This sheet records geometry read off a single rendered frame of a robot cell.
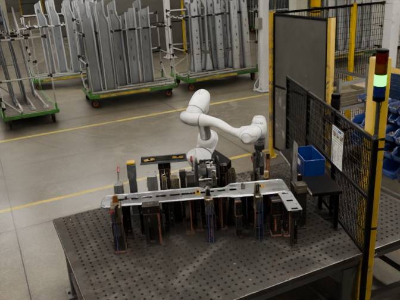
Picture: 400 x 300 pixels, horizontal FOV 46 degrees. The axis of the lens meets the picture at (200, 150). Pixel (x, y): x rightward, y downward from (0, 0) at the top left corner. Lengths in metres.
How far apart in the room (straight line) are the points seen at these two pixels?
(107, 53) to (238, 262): 7.44
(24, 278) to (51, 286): 0.31
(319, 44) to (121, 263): 3.44
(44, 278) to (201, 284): 1.98
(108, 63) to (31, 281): 6.31
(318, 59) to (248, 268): 3.11
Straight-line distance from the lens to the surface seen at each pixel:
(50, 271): 4.74
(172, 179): 3.59
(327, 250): 3.42
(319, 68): 5.66
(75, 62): 12.51
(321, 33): 5.59
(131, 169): 3.76
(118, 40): 10.40
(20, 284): 4.68
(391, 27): 7.61
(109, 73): 10.16
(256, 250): 3.38
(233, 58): 11.41
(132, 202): 3.46
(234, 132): 3.31
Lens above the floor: 2.53
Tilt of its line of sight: 21 degrees down
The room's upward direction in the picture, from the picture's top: 3 degrees counter-clockwise
